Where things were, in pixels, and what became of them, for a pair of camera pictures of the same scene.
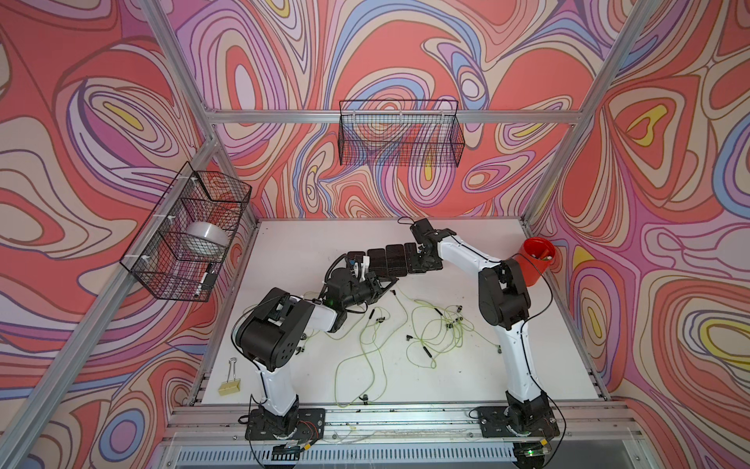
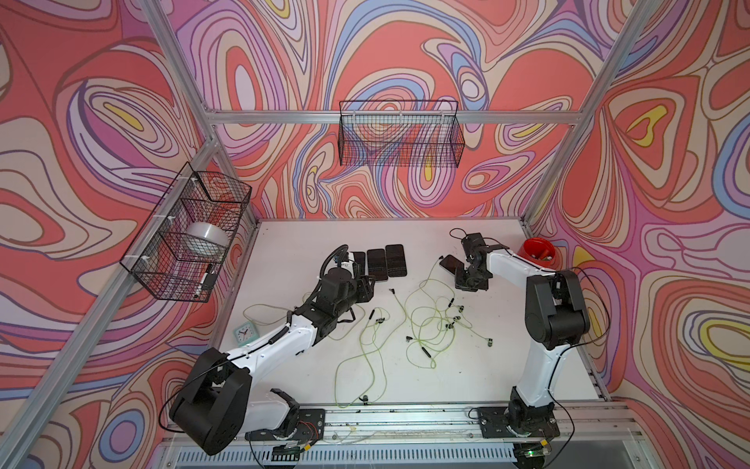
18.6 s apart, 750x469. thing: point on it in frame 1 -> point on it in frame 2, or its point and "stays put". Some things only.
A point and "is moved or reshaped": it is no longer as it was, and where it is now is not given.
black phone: (396, 265) stays put
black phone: (411, 249) -> (450, 263)
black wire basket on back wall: (404, 133) stays put
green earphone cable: (435, 331) is moved or reshaped
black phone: (377, 262) stays put
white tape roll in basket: (205, 240) stays put
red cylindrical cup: (534, 254) stays put
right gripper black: (437, 265) -> (461, 282)
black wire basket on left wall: (183, 245) stays put
